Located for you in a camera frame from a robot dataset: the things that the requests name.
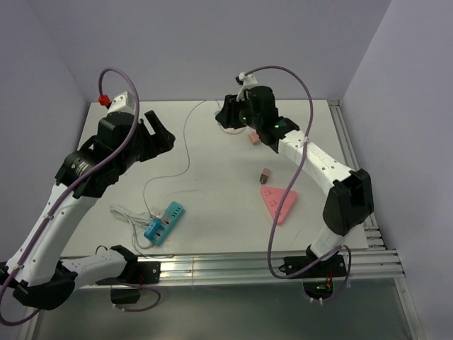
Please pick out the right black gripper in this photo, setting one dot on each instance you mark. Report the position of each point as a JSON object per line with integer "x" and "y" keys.
{"x": 229, "y": 110}

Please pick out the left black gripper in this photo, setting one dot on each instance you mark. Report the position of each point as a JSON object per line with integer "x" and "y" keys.
{"x": 158, "y": 142}

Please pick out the pink USB charger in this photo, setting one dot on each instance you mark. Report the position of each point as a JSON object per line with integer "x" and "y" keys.
{"x": 254, "y": 138}

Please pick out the pink triangular power strip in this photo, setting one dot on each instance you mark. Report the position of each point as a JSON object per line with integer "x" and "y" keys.
{"x": 272, "y": 196}

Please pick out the blue square plug adapter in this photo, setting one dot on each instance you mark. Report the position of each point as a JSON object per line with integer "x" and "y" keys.
{"x": 153, "y": 230}

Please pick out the teal power strip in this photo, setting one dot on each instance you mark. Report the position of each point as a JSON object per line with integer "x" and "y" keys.
{"x": 175, "y": 211}

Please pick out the light blue USB charger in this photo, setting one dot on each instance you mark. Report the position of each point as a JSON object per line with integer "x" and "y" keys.
{"x": 165, "y": 220}

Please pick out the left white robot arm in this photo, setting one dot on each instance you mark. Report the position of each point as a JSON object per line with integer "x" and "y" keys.
{"x": 45, "y": 281}

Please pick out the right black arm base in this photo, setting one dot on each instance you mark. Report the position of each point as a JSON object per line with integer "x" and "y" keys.
{"x": 318, "y": 280}

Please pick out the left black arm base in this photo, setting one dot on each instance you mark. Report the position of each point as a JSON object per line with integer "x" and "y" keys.
{"x": 136, "y": 285}

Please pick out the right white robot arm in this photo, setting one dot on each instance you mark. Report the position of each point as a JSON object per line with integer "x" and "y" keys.
{"x": 349, "y": 197}

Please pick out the brown small plug adapter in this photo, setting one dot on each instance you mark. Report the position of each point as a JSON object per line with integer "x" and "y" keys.
{"x": 264, "y": 176}

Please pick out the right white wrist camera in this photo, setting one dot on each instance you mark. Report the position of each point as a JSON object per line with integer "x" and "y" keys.
{"x": 246, "y": 82}

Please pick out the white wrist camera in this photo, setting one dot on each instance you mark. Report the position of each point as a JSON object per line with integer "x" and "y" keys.
{"x": 246, "y": 82}
{"x": 123, "y": 102}

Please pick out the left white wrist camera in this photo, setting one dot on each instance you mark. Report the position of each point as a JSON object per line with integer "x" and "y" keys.
{"x": 123, "y": 102}

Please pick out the aluminium rail frame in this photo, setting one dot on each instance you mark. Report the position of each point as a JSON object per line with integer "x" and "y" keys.
{"x": 223, "y": 238}

